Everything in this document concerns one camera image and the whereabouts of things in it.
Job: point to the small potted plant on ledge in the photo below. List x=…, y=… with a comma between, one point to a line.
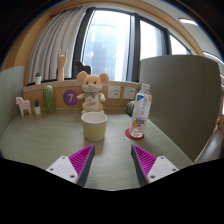
x=38, y=78

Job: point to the green desk partition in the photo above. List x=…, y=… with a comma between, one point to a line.
x=186, y=96
x=11, y=86

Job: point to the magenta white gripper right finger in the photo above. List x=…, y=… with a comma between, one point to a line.
x=150, y=168

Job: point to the round green cactus ornament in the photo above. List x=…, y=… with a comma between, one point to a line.
x=130, y=108

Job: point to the grey curtain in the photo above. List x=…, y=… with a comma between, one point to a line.
x=58, y=35

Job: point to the right white wall socket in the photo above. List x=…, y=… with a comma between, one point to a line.
x=129, y=93

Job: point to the right green desk partition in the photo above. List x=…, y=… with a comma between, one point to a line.
x=186, y=96

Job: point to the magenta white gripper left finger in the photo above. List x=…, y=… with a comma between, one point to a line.
x=74, y=168

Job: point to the pink toy horse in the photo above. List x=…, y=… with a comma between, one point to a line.
x=23, y=105

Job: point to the black animal figurine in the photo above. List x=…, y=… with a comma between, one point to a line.
x=79, y=67

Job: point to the small potted plant on desk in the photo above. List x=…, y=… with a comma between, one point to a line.
x=37, y=107

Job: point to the cream paper cup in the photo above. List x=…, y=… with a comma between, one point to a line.
x=94, y=125

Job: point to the red round coaster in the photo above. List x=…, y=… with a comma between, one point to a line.
x=131, y=137

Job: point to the wooden back ledge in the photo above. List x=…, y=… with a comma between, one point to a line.
x=60, y=87

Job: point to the left white wall socket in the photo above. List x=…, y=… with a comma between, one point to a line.
x=114, y=92

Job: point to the tall green cactus ornament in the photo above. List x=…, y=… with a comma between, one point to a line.
x=48, y=98

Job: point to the clear plastic water bottle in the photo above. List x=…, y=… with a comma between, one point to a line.
x=141, y=111

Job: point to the white wall socket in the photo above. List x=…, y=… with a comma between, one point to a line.
x=129, y=93
x=114, y=92

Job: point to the plush mouse toy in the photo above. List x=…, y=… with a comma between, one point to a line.
x=91, y=87

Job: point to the wooden hand model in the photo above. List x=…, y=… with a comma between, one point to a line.
x=61, y=63

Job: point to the purple number seven sign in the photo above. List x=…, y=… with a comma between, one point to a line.
x=70, y=97

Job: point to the left green desk partition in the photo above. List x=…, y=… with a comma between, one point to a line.
x=11, y=86

